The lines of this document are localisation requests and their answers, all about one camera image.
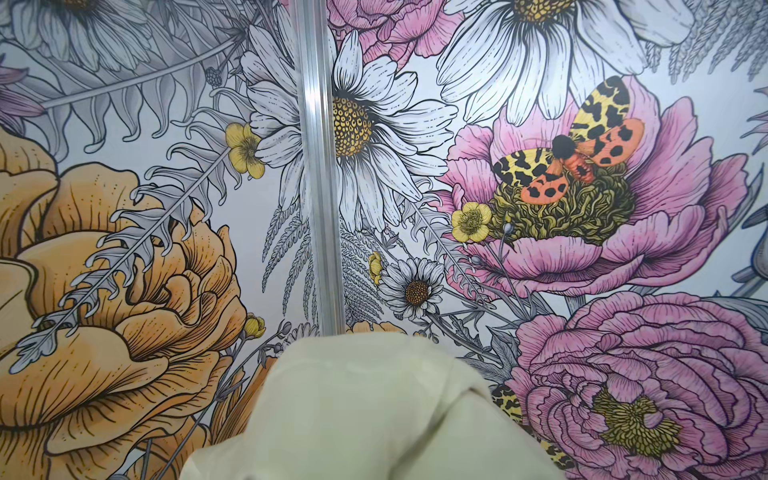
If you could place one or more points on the aluminium corner post left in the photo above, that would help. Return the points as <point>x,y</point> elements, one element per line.
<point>315,63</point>

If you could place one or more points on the cream beige cloth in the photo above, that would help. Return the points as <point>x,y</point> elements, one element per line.
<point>374,406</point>

